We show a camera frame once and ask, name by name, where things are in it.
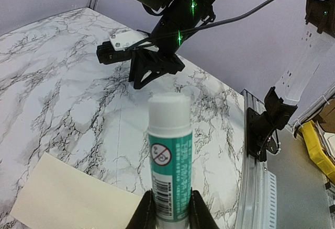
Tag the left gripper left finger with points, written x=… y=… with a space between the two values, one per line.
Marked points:
x=144 y=216

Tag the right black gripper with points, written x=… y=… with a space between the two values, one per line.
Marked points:
x=144 y=60

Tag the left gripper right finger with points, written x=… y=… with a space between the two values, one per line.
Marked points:
x=199 y=214

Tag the green white glue stick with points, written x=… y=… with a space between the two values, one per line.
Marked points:
x=170 y=146

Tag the cream paper envelope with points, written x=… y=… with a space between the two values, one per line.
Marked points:
x=57 y=195

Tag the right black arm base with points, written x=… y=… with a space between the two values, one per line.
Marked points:
x=260 y=127

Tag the yellow plastic bin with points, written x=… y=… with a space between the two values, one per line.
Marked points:
x=315 y=150

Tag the brown cardboard box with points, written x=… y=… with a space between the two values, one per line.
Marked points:
x=326 y=115

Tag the front aluminium table rail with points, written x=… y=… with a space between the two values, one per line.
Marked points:
x=286 y=191

